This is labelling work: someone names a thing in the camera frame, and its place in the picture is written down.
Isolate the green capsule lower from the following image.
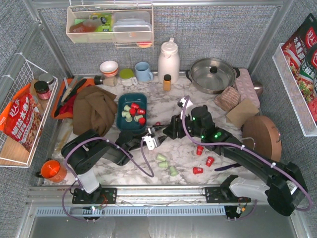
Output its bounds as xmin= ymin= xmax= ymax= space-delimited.
xmin=158 ymin=161 xmax=169 ymax=168

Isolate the round wooden board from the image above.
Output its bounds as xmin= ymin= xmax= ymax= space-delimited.
xmin=242 ymin=116 xmax=282 ymax=162

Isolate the red capsule in basket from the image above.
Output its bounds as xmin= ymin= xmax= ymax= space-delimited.
xmin=138 ymin=118 xmax=146 ymax=125

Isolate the white orange bowl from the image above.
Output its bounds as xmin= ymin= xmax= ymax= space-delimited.
xmin=100 ymin=60 xmax=118 ymax=77

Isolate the white mesh basket right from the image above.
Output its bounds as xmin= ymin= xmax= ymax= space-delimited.
xmin=272 ymin=43 xmax=317 ymax=137

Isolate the white thermos jug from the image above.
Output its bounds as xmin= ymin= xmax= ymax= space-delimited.
xmin=158 ymin=38 xmax=180 ymax=84

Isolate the purple spoon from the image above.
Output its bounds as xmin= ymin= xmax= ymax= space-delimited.
xmin=215 ymin=163 xmax=241 ymax=172

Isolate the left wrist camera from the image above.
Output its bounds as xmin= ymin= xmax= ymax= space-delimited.
xmin=142 ymin=128 xmax=161 ymax=150

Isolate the red capsule far right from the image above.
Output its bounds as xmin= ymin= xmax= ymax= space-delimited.
xmin=196 ymin=145 xmax=204 ymax=156

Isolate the red capsule right lower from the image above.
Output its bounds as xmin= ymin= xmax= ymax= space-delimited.
xmin=193 ymin=167 xmax=204 ymax=175

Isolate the orange spice bottle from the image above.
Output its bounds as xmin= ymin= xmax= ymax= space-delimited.
xmin=163 ymin=74 xmax=171 ymax=91

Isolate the blue mug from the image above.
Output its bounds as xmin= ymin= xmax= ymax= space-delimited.
xmin=135 ymin=62 xmax=154 ymax=82

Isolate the pepper grinder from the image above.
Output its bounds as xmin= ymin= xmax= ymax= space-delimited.
xmin=94 ymin=75 xmax=117 ymax=87

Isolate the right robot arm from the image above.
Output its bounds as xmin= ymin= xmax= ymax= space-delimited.
xmin=163 ymin=105 xmax=312 ymax=216

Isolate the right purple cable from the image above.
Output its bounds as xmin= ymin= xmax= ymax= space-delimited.
xmin=182 ymin=95 xmax=313 ymax=221

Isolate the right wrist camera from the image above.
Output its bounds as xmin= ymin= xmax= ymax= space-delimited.
xmin=177 ymin=97 xmax=193 ymax=109

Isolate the green lid cup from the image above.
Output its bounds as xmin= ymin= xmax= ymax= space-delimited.
xmin=119 ymin=68 xmax=138 ymax=87

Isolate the orange mug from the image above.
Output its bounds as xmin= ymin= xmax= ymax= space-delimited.
xmin=36 ymin=160 xmax=67 ymax=183

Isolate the striped pink cloth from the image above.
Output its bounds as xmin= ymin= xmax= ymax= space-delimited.
xmin=214 ymin=87 xmax=241 ymax=112

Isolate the red capsule right middle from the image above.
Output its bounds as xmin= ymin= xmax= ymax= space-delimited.
xmin=206 ymin=156 xmax=214 ymax=167

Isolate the white handled knife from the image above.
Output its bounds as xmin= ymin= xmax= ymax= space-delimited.
xmin=61 ymin=77 xmax=77 ymax=103

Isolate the red coffee capsule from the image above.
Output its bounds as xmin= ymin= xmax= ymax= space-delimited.
xmin=129 ymin=108 xmax=136 ymax=117
xmin=131 ymin=103 xmax=139 ymax=110

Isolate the pink egg tray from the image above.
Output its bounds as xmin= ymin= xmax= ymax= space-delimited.
xmin=233 ymin=68 xmax=260 ymax=109

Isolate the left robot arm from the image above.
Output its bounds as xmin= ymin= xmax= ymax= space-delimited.
xmin=61 ymin=125 xmax=167 ymax=196

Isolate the silver ladle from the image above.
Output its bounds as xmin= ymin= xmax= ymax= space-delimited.
xmin=253 ymin=81 xmax=264 ymax=97

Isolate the green capsule in basket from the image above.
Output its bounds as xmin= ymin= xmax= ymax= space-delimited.
xmin=123 ymin=105 xmax=131 ymax=112

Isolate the green capsule bottom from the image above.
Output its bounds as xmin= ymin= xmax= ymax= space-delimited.
xmin=169 ymin=166 xmax=178 ymax=177

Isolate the brown cloth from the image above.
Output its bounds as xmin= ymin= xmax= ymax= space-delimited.
xmin=73 ymin=86 xmax=117 ymax=136

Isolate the red cloth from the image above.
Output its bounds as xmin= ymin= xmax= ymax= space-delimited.
xmin=58 ymin=102 xmax=74 ymax=118

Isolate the red capsule number two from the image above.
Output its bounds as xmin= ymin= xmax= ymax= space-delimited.
xmin=137 ymin=108 xmax=146 ymax=115

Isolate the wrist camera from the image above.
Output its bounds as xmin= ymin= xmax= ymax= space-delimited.
xmin=142 ymin=128 xmax=161 ymax=150
xmin=177 ymin=97 xmax=193 ymax=109

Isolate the steel pot with lid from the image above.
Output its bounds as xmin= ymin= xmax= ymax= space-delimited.
xmin=185 ymin=58 xmax=240 ymax=95

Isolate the brown paper square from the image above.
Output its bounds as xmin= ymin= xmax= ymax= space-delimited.
xmin=226 ymin=99 xmax=259 ymax=128

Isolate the teal storage basket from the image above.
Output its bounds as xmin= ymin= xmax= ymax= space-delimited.
xmin=116 ymin=93 xmax=147 ymax=133

